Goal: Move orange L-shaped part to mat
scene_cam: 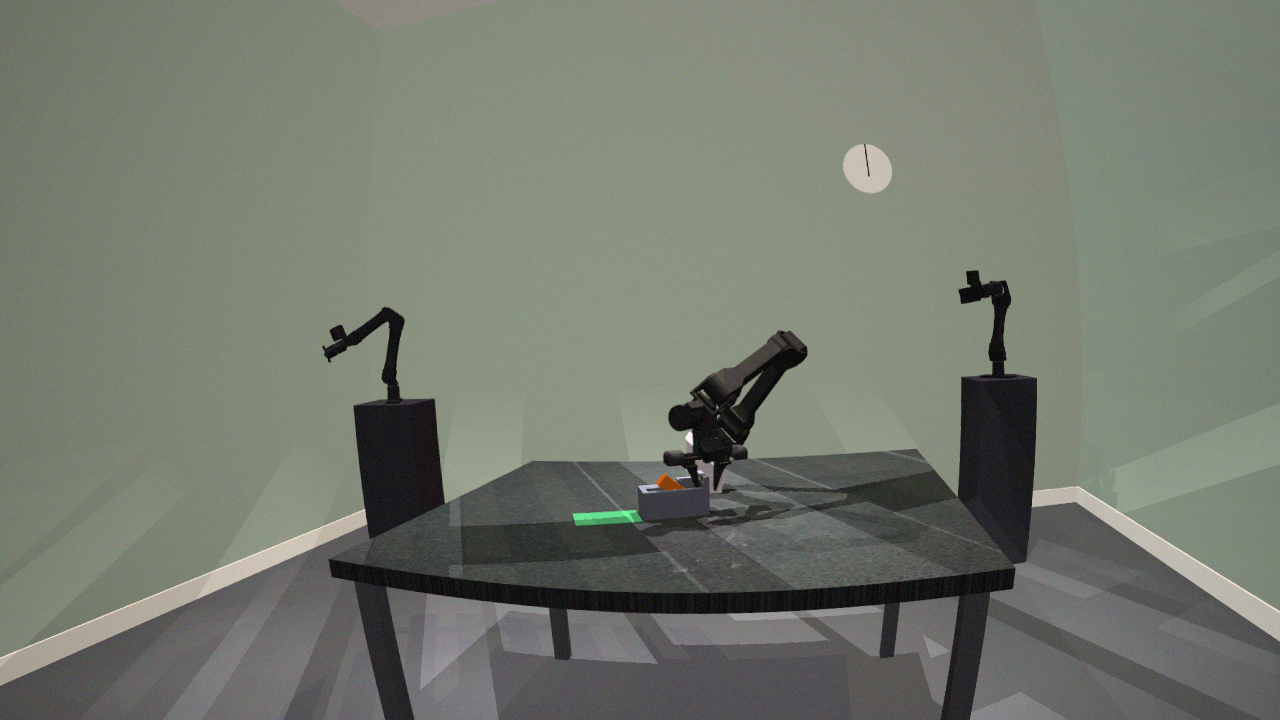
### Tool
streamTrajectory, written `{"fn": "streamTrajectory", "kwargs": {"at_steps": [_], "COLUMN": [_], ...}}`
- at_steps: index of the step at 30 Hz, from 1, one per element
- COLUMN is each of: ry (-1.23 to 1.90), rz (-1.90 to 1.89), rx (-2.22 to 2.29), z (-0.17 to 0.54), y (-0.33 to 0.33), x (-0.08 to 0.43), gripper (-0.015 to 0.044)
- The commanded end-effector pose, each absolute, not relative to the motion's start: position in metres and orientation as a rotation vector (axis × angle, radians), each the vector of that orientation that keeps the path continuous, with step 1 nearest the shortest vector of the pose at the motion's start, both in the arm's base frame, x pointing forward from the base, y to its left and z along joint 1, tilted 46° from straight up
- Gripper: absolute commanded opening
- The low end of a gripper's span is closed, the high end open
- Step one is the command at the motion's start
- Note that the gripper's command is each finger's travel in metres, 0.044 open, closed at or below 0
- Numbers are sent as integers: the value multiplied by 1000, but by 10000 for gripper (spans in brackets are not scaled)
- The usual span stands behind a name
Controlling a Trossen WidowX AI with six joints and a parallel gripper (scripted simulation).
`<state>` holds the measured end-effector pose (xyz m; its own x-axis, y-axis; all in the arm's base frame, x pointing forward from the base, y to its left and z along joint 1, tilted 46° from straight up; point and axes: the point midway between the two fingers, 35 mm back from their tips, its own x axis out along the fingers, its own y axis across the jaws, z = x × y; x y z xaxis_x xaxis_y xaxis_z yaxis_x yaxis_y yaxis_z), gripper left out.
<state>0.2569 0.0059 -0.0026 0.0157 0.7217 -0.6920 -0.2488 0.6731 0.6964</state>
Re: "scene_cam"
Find orange l-shaped block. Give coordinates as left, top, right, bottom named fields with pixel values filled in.
left=657, top=473, right=684, bottom=491

